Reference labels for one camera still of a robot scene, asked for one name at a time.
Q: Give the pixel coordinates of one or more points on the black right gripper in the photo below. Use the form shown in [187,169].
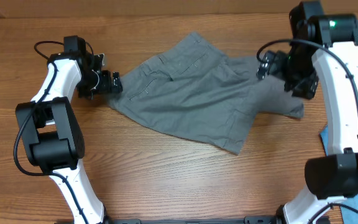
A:
[268,64]

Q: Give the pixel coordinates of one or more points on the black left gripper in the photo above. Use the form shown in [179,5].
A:
[105,87]

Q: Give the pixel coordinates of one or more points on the grey cargo shorts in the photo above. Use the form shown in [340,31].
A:
[195,91]

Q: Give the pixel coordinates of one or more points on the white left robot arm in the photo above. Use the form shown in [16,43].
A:
[50,132]

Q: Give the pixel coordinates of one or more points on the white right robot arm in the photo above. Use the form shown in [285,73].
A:
[324,53]

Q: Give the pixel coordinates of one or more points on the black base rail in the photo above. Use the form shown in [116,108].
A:
[194,221]

